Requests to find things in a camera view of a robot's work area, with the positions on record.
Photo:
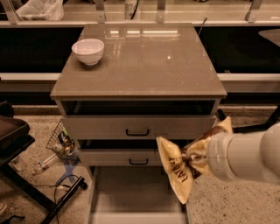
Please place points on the brown yellow chip bag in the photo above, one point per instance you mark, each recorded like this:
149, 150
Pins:
184, 165

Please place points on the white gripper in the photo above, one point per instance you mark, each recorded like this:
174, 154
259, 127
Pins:
218, 156

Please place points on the middle drawer with black handle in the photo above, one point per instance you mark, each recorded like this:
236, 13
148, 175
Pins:
119, 157

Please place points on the open bottom drawer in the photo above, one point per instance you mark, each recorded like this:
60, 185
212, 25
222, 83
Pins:
134, 195

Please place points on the blue tape cross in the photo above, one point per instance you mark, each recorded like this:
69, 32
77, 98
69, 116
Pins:
68, 174

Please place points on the top drawer with black handle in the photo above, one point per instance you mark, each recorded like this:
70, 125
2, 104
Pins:
117, 127

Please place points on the wire mesh basket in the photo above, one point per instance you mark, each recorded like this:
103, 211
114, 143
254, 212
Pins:
61, 143

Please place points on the white ceramic bowl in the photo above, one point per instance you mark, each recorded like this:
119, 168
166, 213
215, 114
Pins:
88, 51

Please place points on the black stand leg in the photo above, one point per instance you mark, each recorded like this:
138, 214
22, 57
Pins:
247, 119

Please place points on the clear plastic bottle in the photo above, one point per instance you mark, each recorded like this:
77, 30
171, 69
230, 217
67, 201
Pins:
46, 164

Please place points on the drawer with black handle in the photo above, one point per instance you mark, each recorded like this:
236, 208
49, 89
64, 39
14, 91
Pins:
117, 127
119, 157

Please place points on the black cart frame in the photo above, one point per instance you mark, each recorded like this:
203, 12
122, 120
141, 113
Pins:
14, 139

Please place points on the white plastic bag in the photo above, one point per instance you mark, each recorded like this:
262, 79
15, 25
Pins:
51, 10

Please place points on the grey drawer cabinet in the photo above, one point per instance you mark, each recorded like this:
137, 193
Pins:
146, 70

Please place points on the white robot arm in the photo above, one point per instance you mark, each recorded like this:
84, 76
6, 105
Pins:
251, 156

